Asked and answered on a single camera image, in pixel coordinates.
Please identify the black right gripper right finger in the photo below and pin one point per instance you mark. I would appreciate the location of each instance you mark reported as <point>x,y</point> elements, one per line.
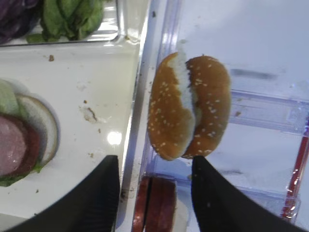
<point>221,207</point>

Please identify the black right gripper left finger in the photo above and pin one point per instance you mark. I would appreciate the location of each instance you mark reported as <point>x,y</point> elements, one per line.
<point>90,207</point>

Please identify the stack of meat slices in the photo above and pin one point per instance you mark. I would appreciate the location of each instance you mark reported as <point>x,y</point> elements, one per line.
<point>155,205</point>

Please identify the pink meat slice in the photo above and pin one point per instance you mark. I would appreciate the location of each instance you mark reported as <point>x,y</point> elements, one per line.
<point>13,145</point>

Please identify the tomato slice on bun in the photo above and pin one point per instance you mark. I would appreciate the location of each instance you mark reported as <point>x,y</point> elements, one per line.
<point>31,154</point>

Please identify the lettuce leaf on bun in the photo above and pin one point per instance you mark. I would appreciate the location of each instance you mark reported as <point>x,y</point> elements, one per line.
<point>9,106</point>

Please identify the green lettuce in box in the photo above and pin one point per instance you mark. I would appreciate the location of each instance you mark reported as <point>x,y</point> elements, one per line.
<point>71,19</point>

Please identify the red plastic strip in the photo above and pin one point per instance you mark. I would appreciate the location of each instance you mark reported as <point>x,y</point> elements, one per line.
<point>294,185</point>

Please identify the left sesame bun top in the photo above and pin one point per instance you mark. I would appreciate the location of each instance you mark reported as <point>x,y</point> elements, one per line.
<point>171,115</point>

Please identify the sesame bun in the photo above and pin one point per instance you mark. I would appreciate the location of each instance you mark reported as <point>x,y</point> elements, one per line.
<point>171,115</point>
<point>210,83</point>

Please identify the bottom bun on tray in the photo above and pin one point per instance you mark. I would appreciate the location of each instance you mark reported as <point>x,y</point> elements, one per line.
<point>39,116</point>

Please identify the white metal baking tray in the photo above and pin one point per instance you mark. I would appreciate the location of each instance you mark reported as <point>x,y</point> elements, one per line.
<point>89,87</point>

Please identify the right sesame bun top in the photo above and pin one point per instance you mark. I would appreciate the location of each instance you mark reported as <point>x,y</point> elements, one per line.
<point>210,83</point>

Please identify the clear plastic box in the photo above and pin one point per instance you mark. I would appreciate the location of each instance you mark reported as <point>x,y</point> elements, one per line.
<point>110,28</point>

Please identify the purple cabbage leaf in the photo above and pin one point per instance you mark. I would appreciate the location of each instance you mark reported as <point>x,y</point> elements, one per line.
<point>17,18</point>

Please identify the clear rail right of tray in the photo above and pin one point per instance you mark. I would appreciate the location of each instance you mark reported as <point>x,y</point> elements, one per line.
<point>160,37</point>

